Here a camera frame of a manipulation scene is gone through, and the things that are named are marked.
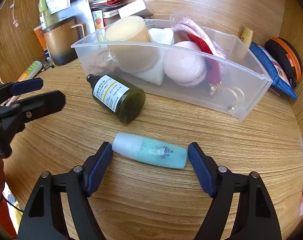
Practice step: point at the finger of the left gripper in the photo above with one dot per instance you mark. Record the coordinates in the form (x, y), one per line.
(41, 105)
(23, 87)

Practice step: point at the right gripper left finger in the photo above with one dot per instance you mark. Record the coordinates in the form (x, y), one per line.
(43, 216)

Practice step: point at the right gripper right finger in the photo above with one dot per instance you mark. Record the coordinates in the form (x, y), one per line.
(255, 217)

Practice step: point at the teal small bottle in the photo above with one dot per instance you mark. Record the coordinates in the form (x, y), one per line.
(150, 151)

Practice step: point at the white drawstring bag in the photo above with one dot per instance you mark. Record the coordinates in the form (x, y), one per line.
(155, 73)

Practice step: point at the red velvet pouch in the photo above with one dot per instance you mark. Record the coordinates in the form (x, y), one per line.
(213, 73)

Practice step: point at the pink round jar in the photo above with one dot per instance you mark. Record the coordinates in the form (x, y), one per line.
(185, 68)

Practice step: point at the green orange tube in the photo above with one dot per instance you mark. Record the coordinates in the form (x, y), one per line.
(34, 68)

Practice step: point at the orange sunscreen tube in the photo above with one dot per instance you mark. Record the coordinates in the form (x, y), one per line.
(41, 39)

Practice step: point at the brown ceramic mug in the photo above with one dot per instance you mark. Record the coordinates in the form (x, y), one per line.
(60, 36)

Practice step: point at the green lotion bottle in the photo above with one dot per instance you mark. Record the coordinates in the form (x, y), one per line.
(44, 15)

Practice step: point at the dark green spray bottle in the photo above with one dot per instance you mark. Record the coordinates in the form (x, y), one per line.
(122, 98)

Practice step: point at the fruit pattern box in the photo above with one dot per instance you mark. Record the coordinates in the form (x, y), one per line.
(99, 25)

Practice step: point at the stack of books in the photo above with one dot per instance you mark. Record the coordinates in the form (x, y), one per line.
(106, 8)

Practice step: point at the blue patchwork pouch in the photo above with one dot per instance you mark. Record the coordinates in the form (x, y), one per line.
(280, 81)

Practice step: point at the white cardboard box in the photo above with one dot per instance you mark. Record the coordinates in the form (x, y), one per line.
(137, 8)

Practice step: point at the clear plastic storage bin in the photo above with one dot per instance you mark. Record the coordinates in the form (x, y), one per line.
(225, 76)

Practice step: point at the black orange zip case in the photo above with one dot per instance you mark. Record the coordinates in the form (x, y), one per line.
(287, 57)

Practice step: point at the yellow tube bottle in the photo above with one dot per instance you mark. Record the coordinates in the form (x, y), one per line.
(247, 36)

